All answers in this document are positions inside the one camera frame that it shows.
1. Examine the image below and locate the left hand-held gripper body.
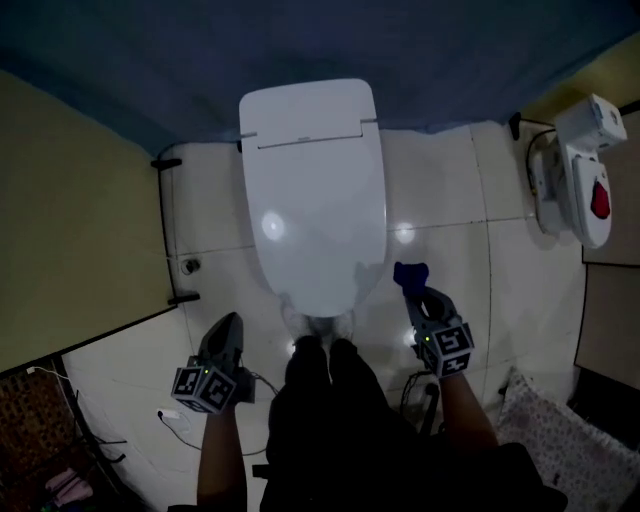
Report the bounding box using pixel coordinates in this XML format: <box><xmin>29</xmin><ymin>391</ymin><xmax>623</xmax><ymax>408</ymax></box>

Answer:
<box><xmin>171</xmin><ymin>354</ymin><xmax>257</xmax><ymax>415</ymax></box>

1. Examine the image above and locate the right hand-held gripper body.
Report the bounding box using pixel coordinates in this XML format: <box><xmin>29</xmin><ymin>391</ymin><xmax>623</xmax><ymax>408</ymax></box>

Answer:
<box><xmin>412</xmin><ymin>319</ymin><xmax>475</xmax><ymax>380</ymax></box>

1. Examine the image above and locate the blue wiping cloth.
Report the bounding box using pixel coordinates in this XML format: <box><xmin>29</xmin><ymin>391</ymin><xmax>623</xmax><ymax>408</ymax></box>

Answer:
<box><xmin>393</xmin><ymin>260</ymin><xmax>430</xmax><ymax>301</ymax></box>

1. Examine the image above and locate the white toilet lid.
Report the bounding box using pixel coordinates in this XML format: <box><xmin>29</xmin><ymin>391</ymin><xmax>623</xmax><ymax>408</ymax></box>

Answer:
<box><xmin>241</xmin><ymin>122</ymin><xmax>389</xmax><ymax>319</ymax></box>

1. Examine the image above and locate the person's left forearm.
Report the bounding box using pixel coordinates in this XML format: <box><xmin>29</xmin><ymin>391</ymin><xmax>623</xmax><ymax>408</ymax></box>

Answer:
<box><xmin>196</xmin><ymin>404</ymin><xmax>249</xmax><ymax>509</ymax></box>

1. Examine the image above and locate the person's right forearm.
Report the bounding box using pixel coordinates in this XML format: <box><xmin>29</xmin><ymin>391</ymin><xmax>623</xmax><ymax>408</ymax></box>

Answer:
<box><xmin>438</xmin><ymin>372</ymin><xmax>501</xmax><ymax>451</ymax></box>

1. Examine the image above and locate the black metal rack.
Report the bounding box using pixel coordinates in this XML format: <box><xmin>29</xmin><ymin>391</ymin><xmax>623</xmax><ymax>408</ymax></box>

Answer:
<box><xmin>59</xmin><ymin>357</ymin><xmax>129</xmax><ymax>512</ymax></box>

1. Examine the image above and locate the person's dark clothing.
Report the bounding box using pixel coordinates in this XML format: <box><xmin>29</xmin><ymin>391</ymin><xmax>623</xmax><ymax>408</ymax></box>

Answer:
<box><xmin>167</xmin><ymin>335</ymin><xmax>569</xmax><ymax>512</ymax></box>

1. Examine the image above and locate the patterned floor mat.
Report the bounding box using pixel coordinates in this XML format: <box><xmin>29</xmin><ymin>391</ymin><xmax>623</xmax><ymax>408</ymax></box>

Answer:
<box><xmin>494</xmin><ymin>367</ymin><xmax>640</xmax><ymax>512</ymax></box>

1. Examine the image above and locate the black floor mat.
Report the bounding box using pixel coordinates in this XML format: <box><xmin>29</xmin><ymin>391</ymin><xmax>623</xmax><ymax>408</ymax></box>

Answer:
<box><xmin>567</xmin><ymin>367</ymin><xmax>640</xmax><ymax>449</ymax></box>

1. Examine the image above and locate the pink cloth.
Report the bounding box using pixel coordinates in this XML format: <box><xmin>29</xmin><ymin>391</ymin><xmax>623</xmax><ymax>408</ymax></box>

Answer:
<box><xmin>44</xmin><ymin>467</ymin><xmax>94</xmax><ymax>506</ymax></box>

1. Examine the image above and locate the brown woven mat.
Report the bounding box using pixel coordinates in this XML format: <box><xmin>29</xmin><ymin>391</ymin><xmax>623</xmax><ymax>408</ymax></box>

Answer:
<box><xmin>0</xmin><ymin>369</ymin><xmax>81</xmax><ymax>491</ymax></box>

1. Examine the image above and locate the blue backdrop curtain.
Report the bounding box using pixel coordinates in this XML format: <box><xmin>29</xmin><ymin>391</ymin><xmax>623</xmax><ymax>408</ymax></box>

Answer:
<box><xmin>0</xmin><ymin>0</ymin><xmax>640</xmax><ymax>151</ymax></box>

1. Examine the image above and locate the left hand-held gripper cable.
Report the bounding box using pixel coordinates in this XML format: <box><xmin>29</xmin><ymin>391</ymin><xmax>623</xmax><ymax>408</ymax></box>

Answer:
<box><xmin>239</xmin><ymin>367</ymin><xmax>281</xmax><ymax>399</ymax></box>

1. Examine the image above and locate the hand-held gripper cable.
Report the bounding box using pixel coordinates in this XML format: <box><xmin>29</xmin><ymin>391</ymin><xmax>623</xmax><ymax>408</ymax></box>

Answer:
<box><xmin>239</xmin><ymin>367</ymin><xmax>281</xmax><ymax>399</ymax></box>
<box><xmin>399</xmin><ymin>369</ymin><xmax>441</xmax><ymax>436</ymax></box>

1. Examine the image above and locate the right hand-held gripper cable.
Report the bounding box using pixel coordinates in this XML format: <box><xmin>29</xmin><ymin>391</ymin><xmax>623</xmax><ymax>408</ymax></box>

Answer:
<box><xmin>399</xmin><ymin>369</ymin><xmax>441</xmax><ymax>436</ymax></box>

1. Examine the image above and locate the thin floor cable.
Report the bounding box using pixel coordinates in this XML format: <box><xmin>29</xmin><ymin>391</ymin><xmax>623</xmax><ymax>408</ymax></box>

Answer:
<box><xmin>158</xmin><ymin>412</ymin><xmax>269</xmax><ymax>457</ymax></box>

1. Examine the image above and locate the black hose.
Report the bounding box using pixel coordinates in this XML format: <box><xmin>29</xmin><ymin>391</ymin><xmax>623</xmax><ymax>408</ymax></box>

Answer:
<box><xmin>524</xmin><ymin>128</ymin><xmax>557</xmax><ymax>194</ymax></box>

